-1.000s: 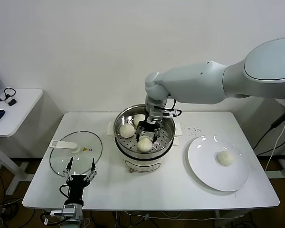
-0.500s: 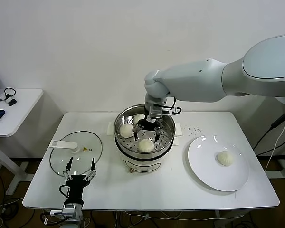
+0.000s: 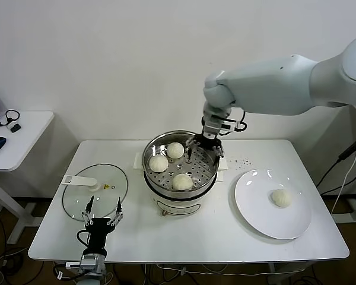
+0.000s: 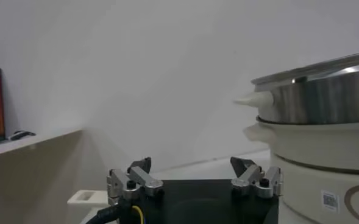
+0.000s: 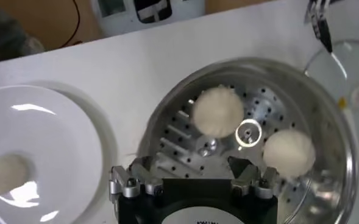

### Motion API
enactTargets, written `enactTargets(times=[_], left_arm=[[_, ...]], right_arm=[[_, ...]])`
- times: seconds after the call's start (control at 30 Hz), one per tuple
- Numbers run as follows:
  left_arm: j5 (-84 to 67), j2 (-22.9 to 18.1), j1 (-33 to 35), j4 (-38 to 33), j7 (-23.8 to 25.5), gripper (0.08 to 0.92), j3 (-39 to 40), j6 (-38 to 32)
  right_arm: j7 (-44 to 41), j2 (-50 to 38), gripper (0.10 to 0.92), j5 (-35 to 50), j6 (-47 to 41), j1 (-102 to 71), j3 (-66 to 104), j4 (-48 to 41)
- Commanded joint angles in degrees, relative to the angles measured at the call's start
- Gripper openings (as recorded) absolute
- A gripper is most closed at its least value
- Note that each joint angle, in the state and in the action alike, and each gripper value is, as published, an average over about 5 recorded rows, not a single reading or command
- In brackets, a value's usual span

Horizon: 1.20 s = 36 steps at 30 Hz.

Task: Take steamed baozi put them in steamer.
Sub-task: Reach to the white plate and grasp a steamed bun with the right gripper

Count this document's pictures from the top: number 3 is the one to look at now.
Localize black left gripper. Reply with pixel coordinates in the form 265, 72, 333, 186
81, 195, 125, 255

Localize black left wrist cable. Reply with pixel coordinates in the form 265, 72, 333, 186
78, 231, 91, 247

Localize white side table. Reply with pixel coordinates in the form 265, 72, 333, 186
0, 111, 55, 245

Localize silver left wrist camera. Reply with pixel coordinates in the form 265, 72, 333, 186
65, 254, 98, 271

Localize black power cable with plug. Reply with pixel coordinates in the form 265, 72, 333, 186
316, 141, 356, 194

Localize white electric cooker pot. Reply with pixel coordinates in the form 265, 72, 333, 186
132, 152, 228, 217

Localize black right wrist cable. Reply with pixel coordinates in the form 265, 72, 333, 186
225, 109, 249, 136

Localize perforated steel steamer basket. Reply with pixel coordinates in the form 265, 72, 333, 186
141, 129, 220, 200

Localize glass lid with white handle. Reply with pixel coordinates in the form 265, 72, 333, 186
61, 163, 129, 222

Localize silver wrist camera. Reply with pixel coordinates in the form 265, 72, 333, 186
65, 254, 98, 271
203, 117, 247, 139

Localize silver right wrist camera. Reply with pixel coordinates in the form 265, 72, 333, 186
203, 117, 247, 139

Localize white cable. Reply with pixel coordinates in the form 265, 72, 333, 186
330, 147, 356, 214

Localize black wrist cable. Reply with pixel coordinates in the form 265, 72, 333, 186
78, 231, 91, 247
225, 109, 249, 136

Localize white round plate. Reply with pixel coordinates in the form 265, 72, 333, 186
234, 169, 312, 240

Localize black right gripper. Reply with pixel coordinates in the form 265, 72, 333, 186
186, 135, 225, 166

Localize white steamed baozi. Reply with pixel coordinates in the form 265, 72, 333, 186
166, 141, 185, 159
171, 173, 194, 191
148, 155, 169, 173
269, 189, 293, 208

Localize black headset with cable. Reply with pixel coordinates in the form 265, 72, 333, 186
0, 109, 21, 129

